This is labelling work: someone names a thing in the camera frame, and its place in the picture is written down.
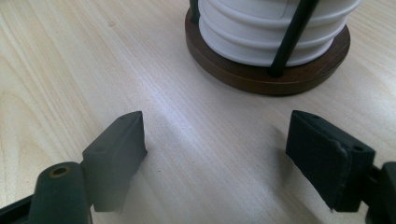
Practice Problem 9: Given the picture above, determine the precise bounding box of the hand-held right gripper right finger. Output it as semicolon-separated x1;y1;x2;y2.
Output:
285;109;376;213

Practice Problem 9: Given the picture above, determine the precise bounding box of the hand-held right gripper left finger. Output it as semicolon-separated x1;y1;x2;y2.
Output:
81;110;149;214

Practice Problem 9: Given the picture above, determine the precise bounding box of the stack of white cups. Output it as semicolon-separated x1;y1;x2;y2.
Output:
197;0;362;68

